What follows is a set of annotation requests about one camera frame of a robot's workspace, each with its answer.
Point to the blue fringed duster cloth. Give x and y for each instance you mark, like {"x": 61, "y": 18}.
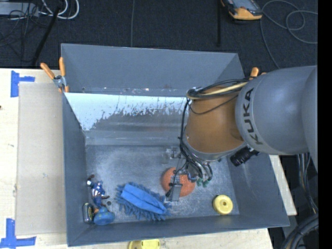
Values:
{"x": 141, "y": 200}

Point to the small grey can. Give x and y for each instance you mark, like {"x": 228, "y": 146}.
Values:
{"x": 87, "y": 213}

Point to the blue toy figure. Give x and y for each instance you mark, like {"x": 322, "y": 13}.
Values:
{"x": 98, "y": 189}

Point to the orange ball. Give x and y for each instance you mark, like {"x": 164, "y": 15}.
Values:
{"x": 186, "y": 187}

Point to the grey metal bin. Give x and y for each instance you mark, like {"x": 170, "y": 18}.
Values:
{"x": 135, "y": 149}

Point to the blue spotted ball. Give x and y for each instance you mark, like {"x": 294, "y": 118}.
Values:
{"x": 103, "y": 216}

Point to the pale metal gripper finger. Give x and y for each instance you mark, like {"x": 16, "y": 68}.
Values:
{"x": 174, "y": 192}
{"x": 172, "y": 155}

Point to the black cylinder on white bracket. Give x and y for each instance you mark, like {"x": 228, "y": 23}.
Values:
{"x": 241, "y": 157}

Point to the pale wood flat board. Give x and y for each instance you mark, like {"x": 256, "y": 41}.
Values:
{"x": 39, "y": 152}

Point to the yellow round disc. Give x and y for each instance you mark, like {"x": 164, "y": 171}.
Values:
{"x": 222, "y": 204}

